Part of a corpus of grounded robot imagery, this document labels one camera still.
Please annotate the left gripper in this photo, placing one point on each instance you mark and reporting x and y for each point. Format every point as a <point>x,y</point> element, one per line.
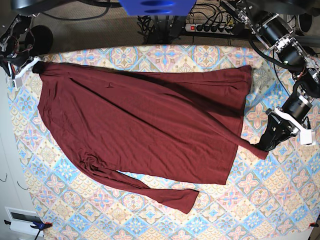
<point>277,131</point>

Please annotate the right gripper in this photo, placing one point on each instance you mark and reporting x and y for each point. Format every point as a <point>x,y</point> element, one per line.
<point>14,61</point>

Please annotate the maroon long-sleeve t-shirt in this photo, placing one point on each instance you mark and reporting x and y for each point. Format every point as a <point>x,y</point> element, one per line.
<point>179,126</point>

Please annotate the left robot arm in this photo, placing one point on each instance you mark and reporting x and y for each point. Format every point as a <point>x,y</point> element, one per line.
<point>262,17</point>

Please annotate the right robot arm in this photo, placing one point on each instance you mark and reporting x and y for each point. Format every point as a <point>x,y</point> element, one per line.
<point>21,45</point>

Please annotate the patterned colourful tablecloth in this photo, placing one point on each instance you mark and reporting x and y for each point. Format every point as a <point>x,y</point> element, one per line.
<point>275,197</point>

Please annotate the orange clamp bottom right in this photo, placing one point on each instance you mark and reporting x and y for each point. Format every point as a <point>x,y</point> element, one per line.
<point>314,225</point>

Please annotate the white power strip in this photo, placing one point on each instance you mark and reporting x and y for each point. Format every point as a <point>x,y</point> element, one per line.
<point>208,28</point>

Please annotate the orange black clamp bottom left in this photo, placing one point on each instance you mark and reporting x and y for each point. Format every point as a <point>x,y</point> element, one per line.
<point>40,226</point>

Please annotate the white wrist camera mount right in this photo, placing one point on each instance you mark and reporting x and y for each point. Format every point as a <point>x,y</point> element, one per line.
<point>15,79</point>

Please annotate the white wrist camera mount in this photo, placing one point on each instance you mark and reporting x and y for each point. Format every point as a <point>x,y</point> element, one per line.
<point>15,79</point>
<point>307,136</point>

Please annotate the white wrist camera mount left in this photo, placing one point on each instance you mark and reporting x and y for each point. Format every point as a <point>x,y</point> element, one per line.
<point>307,136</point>

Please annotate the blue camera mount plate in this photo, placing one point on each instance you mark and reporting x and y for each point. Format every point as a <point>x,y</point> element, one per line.
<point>157,7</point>

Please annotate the white wall socket box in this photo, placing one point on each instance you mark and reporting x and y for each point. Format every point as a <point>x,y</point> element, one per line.
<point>22,220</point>

